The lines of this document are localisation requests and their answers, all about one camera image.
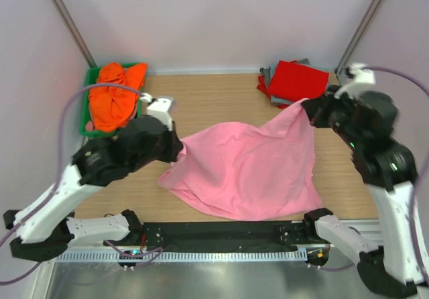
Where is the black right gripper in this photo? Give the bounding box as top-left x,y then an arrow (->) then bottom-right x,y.
302,84 -> 364,150

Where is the pink t shirt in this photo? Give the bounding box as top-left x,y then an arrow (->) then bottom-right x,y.
158,102 -> 322,221

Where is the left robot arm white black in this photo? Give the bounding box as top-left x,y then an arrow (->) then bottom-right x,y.
3,115 -> 183,262

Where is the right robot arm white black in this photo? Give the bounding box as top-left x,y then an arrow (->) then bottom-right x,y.
300,91 -> 428,298

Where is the orange t shirt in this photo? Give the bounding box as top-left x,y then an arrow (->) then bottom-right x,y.
86,62 -> 147,133

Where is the folded red t shirt top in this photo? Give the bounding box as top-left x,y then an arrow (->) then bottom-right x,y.
266,60 -> 330,107

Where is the folded red t shirt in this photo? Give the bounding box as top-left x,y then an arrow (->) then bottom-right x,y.
266,60 -> 330,107
257,60 -> 298,109

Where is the green plastic bin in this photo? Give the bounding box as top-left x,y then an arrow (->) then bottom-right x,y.
80,62 -> 147,138

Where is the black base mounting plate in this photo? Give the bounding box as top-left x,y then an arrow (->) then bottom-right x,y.
142,221 -> 327,253

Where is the folded red t shirt bottom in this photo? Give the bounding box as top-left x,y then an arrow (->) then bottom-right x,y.
257,60 -> 298,109

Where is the folded grey t shirt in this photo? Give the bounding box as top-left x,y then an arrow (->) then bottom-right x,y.
259,58 -> 333,107

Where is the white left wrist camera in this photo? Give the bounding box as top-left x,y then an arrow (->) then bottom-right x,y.
139,93 -> 176,131

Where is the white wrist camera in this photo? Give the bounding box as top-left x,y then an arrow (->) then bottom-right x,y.
334,63 -> 376,99
139,93 -> 176,131

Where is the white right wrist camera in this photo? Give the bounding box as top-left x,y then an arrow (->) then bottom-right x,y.
334,63 -> 376,99

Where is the right aluminium frame post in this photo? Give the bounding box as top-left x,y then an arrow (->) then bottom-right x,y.
334,0 -> 385,80

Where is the aluminium frame post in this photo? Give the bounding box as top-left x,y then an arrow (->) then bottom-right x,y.
51,0 -> 97,68
334,0 -> 385,80

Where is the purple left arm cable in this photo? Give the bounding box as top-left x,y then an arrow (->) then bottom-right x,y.
0,83 -> 165,286

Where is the white slotted cable duct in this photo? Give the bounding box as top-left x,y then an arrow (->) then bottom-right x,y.
56,249 -> 308,263

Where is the left aluminium frame post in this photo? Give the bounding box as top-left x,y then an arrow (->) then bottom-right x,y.
51,0 -> 97,68

